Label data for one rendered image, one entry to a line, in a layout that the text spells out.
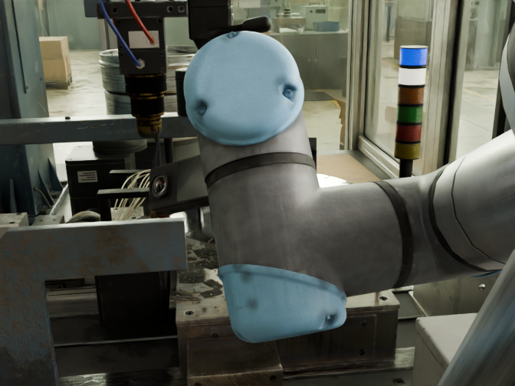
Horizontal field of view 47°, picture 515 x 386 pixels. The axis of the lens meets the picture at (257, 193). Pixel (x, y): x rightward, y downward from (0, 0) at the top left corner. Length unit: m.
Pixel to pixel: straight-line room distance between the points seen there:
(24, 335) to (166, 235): 0.21
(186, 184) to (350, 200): 0.23
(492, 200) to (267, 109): 0.14
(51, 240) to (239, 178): 0.39
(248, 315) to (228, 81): 0.14
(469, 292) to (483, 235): 0.53
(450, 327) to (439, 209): 0.34
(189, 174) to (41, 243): 0.23
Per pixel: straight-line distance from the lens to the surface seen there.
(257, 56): 0.37
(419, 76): 1.04
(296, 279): 0.35
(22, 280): 0.75
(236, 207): 0.36
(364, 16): 1.95
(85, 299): 1.02
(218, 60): 0.37
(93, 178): 1.26
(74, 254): 0.73
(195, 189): 0.56
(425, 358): 0.70
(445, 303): 0.92
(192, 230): 0.80
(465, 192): 0.35
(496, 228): 0.34
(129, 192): 0.87
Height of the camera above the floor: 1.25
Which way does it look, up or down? 19 degrees down
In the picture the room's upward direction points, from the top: 1 degrees counter-clockwise
